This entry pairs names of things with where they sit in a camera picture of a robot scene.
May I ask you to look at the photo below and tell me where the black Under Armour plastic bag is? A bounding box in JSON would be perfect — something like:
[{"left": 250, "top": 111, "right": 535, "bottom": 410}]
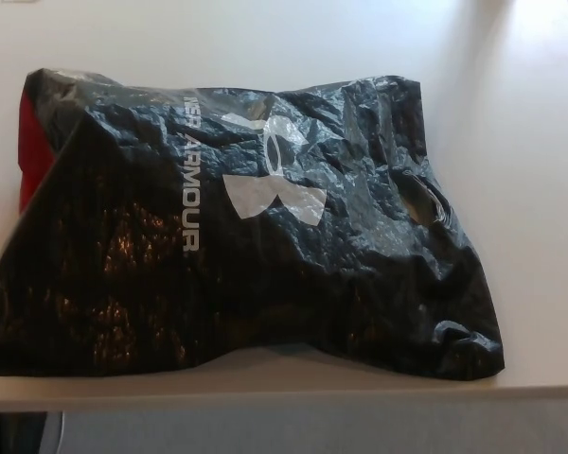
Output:
[{"left": 0, "top": 65, "right": 511, "bottom": 380}]

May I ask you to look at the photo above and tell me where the dark bulky object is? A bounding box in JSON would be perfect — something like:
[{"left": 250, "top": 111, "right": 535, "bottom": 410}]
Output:
[{"left": 0, "top": 410, "right": 48, "bottom": 454}]

